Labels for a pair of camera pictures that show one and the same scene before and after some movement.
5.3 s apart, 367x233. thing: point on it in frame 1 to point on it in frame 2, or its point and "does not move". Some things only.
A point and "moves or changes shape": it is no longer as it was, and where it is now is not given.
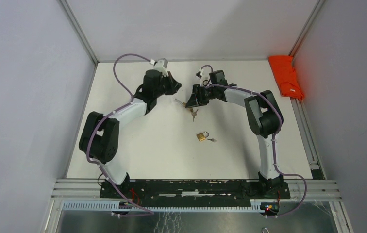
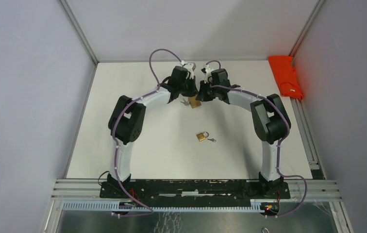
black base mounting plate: x=196 y=189 does not move
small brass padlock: x=202 y=136 does not move
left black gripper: x=174 y=86 to x=193 y=91
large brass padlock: x=184 y=104 moves or changes shape
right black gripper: x=197 y=98 does not move
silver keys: x=194 y=113 to x=186 y=103
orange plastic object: x=285 y=74 does not move
